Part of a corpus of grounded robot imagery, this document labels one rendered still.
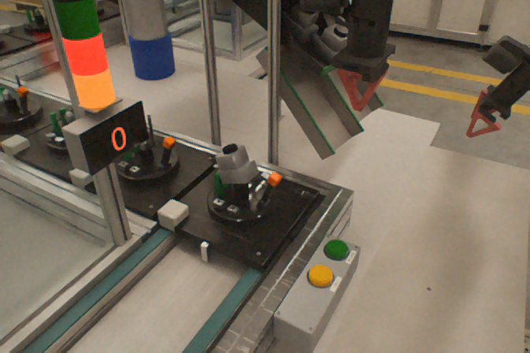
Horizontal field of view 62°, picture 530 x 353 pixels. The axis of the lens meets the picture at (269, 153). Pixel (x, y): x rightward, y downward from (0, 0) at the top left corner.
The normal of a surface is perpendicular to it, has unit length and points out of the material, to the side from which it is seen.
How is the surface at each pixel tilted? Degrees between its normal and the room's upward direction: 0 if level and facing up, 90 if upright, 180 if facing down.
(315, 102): 45
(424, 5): 90
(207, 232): 0
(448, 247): 0
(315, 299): 0
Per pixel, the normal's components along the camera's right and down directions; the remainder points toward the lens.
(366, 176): 0.00, -0.83
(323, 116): 0.54, -0.33
